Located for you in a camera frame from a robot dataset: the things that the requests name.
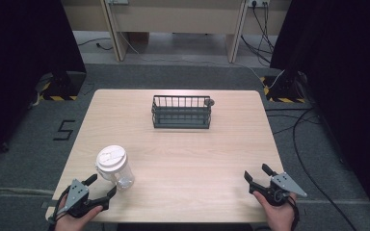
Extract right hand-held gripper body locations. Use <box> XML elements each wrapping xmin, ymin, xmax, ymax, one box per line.
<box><xmin>248</xmin><ymin>171</ymin><xmax>308</xmax><ymax>207</ymax></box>

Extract beige desk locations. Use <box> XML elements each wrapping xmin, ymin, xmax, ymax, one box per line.
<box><xmin>60</xmin><ymin>0</ymin><xmax>293</xmax><ymax>64</ymax></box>

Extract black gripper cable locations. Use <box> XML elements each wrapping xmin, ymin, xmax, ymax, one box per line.
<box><xmin>286</xmin><ymin>194</ymin><xmax>301</xmax><ymax>231</ymax></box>
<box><xmin>46</xmin><ymin>185</ymin><xmax>71</xmax><ymax>227</ymax></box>

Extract dark wire basket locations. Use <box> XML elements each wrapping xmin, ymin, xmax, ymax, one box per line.
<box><xmin>150</xmin><ymin>94</ymin><xmax>213</xmax><ymax>130</ymax></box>

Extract white wall socket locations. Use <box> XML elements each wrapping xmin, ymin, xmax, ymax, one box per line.
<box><xmin>247</xmin><ymin>0</ymin><xmax>272</xmax><ymax>9</ymax></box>

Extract black curtain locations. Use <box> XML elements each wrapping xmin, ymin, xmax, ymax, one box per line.
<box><xmin>269</xmin><ymin>0</ymin><xmax>370</xmax><ymax>222</ymax></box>
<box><xmin>0</xmin><ymin>0</ymin><xmax>88</xmax><ymax>167</ymax></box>

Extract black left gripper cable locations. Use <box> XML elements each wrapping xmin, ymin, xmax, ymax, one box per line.
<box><xmin>46</xmin><ymin>185</ymin><xmax>71</xmax><ymax>227</ymax></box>

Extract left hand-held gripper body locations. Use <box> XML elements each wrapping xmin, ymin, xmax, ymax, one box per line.
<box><xmin>64</xmin><ymin>178</ymin><xmax>111</xmax><ymax>219</ymax></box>

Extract black socket cables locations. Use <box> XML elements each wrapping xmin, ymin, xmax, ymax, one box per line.
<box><xmin>240</xmin><ymin>1</ymin><xmax>277</xmax><ymax>65</ymax></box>

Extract person's right hand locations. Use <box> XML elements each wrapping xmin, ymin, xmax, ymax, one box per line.
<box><xmin>252</xmin><ymin>191</ymin><xmax>297</xmax><ymax>231</ymax></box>

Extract short black floor cable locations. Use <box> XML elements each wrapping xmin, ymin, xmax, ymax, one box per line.
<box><xmin>76</xmin><ymin>37</ymin><xmax>114</xmax><ymax>52</ymax></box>

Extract stand base with striped tape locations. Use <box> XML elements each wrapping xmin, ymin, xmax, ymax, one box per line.
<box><xmin>38</xmin><ymin>70</ymin><xmax>88</xmax><ymax>102</ymax></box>
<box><xmin>260</xmin><ymin>74</ymin><xmax>306</xmax><ymax>104</ymax></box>

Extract thin black floor cable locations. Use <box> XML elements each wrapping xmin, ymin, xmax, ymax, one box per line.
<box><xmin>264</xmin><ymin>107</ymin><xmax>323</xmax><ymax>136</ymax></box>

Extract clear cup with white lid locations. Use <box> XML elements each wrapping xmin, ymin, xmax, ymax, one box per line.
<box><xmin>94</xmin><ymin>144</ymin><xmax>136</xmax><ymax>191</ymax></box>

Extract person's left hand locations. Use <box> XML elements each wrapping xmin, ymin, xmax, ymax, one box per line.
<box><xmin>54</xmin><ymin>195</ymin><xmax>104</xmax><ymax>231</ymax></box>

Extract long black floor cable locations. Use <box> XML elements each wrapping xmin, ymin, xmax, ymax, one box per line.
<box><xmin>291</xmin><ymin>107</ymin><xmax>359</xmax><ymax>231</ymax></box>

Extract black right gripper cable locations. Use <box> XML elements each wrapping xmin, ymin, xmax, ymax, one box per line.
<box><xmin>286</xmin><ymin>194</ymin><xmax>301</xmax><ymax>231</ymax></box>

